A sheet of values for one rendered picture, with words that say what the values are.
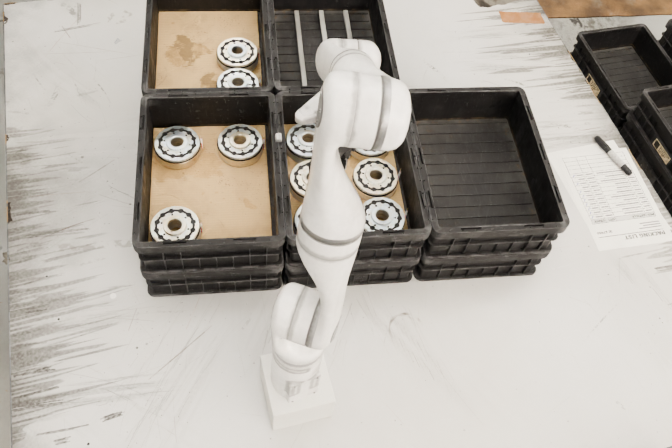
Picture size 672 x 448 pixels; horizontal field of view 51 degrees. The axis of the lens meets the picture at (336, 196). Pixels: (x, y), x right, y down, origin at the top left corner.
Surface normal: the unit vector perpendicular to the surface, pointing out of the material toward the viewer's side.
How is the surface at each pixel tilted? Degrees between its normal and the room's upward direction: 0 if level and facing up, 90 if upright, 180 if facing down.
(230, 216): 0
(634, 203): 0
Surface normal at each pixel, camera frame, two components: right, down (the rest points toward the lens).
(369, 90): 0.15, -0.43
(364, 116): 0.08, 0.27
